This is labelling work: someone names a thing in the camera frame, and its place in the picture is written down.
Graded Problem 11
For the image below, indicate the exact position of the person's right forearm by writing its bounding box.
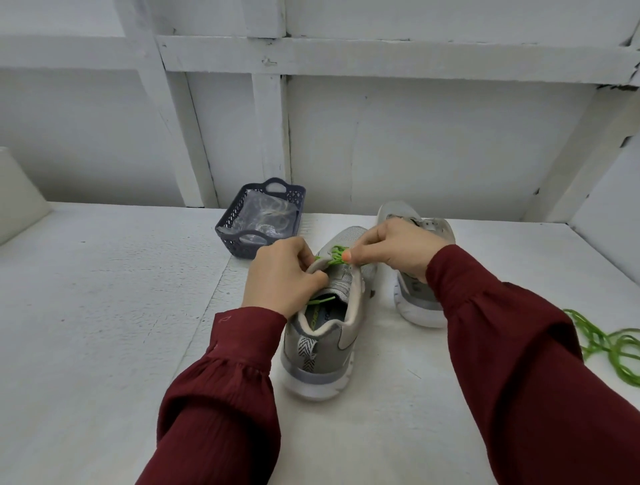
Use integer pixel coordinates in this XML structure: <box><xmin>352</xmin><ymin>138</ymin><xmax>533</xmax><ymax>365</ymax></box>
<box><xmin>425</xmin><ymin>244</ymin><xmax>640</xmax><ymax>485</ymax></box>

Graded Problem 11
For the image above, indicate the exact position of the grey mesh shoe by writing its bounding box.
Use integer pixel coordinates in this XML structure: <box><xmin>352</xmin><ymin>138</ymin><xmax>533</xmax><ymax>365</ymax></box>
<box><xmin>276</xmin><ymin>225</ymin><xmax>379</xmax><ymax>402</ymax></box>
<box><xmin>375</xmin><ymin>200</ymin><xmax>457</xmax><ymax>330</ymax></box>

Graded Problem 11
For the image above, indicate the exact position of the dark plastic lattice basket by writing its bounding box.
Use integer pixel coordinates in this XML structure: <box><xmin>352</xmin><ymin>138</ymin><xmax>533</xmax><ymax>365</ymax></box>
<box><xmin>215</xmin><ymin>177</ymin><xmax>308</xmax><ymax>261</ymax></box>

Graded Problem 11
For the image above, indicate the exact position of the person's left hand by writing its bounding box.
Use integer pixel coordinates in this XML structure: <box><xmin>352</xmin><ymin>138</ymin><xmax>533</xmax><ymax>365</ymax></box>
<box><xmin>241</xmin><ymin>236</ymin><xmax>330</xmax><ymax>320</ymax></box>

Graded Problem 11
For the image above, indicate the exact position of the person's right hand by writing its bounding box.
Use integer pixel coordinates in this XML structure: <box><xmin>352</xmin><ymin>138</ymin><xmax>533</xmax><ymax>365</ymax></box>
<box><xmin>341</xmin><ymin>217</ymin><xmax>453</xmax><ymax>282</ymax></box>

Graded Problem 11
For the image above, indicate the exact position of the clear plastic bag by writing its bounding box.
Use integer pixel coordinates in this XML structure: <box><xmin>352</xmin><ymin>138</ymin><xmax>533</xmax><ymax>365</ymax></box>
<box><xmin>232</xmin><ymin>191</ymin><xmax>300</xmax><ymax>241</ymax></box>

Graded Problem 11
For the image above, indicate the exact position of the person's left forearm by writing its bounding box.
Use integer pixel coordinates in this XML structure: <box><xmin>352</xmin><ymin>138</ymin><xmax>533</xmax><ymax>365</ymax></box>
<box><xmin>136</xmin><ymin>306</ymin><xmax>288</xmax><ymax>485</ymax></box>

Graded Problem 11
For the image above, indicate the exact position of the green shoelace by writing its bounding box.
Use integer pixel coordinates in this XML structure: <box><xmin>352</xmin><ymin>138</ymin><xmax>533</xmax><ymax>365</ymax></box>
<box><xmin>306</xmin><ymin>244</ymin><xmax>351</xmax><ymax>306</ymax></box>
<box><xmin>563</xmin><ymin>308</ymin><xmax>640</xmax><ymax>389</ymax></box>

